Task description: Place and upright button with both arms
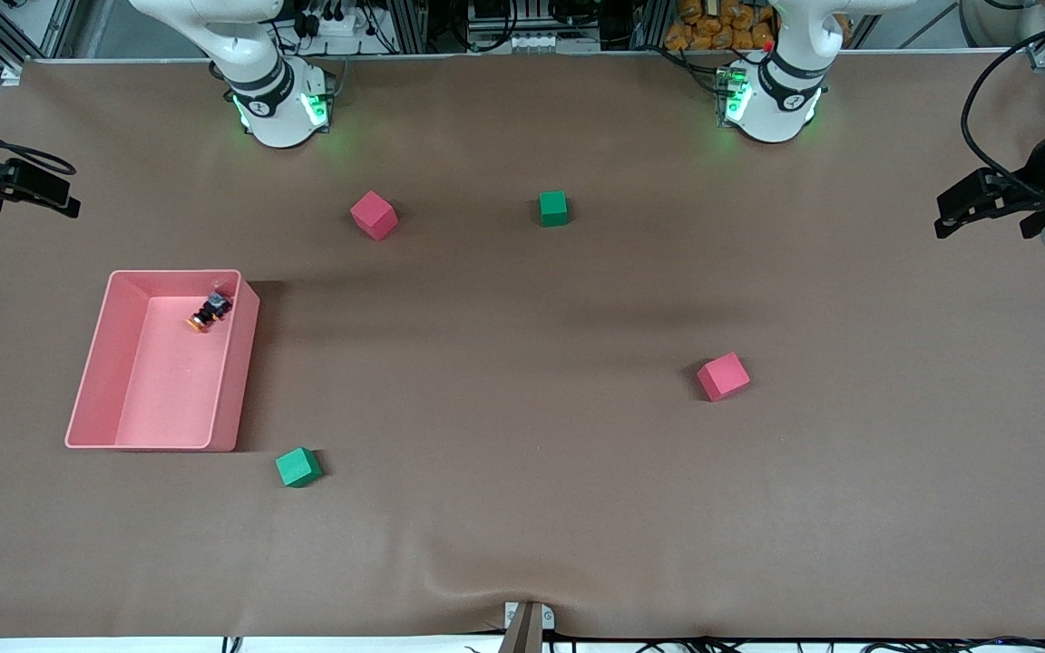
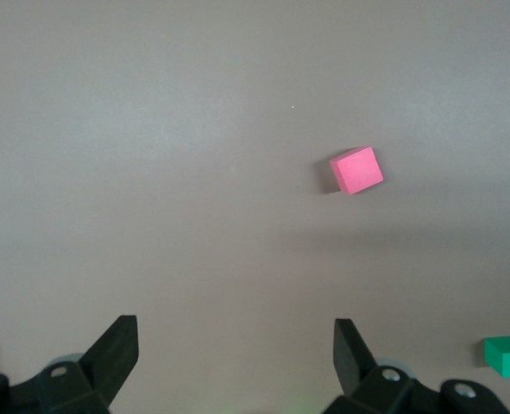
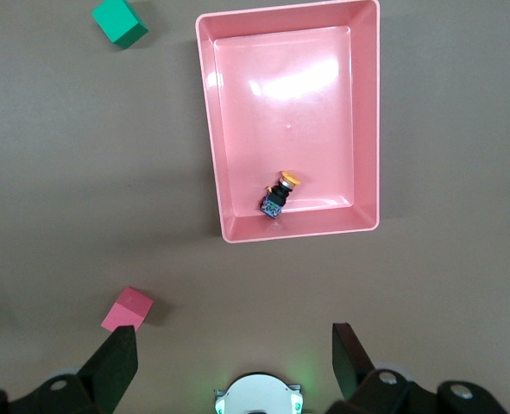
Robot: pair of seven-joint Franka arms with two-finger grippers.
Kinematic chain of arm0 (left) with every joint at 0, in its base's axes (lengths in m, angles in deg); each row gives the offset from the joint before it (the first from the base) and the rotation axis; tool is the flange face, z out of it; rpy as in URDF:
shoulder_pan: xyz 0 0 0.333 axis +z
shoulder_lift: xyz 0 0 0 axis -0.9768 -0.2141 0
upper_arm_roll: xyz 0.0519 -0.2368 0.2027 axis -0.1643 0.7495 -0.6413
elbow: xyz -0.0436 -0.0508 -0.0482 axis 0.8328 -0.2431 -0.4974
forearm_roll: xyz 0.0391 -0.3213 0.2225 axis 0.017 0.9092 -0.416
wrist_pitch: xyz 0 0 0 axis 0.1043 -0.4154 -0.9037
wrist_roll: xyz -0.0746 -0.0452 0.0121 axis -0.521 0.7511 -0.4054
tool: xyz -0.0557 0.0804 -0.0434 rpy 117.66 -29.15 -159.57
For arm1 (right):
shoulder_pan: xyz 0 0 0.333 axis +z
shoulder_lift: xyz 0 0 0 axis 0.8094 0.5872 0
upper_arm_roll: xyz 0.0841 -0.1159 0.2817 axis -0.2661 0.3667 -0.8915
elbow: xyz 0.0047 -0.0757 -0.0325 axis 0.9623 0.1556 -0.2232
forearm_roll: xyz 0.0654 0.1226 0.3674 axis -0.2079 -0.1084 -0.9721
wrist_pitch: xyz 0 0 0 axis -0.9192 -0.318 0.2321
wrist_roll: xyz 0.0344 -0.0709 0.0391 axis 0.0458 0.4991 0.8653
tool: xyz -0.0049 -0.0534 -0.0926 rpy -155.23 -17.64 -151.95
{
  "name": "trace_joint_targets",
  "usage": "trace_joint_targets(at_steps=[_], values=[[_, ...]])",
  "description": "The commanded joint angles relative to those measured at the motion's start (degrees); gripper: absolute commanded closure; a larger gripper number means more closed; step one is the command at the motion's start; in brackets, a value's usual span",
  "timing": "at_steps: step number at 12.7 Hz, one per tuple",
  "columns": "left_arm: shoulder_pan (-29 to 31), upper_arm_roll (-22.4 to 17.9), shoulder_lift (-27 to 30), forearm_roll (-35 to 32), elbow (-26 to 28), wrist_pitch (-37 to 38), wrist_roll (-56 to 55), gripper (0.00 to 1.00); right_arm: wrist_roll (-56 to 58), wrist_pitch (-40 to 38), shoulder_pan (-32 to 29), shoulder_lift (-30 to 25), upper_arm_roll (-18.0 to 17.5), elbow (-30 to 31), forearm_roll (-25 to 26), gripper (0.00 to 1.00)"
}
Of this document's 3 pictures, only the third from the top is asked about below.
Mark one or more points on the pink foam cube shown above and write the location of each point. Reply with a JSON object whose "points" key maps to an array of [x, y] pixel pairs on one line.
{"points": [[127, 308]]}

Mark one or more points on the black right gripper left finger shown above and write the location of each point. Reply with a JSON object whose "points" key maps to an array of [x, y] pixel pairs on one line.
{"points": [[108, 371]]}

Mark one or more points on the orange capped push button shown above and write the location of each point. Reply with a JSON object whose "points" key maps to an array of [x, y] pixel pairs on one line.
{"points": [[276, 200]]}

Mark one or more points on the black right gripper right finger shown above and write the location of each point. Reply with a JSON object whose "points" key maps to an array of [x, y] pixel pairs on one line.
{"points": [[354, 375]]}

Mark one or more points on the pink plastic tray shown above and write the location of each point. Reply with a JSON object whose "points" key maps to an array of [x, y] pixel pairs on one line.
{"points": [[280, 108]]}

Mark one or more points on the brown table cover mat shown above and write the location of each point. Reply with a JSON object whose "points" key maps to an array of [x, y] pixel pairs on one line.
{"points": [[64, 172]]}

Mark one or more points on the green foam cube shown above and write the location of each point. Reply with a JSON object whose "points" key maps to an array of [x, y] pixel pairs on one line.
{"points": [[116, 21]]}

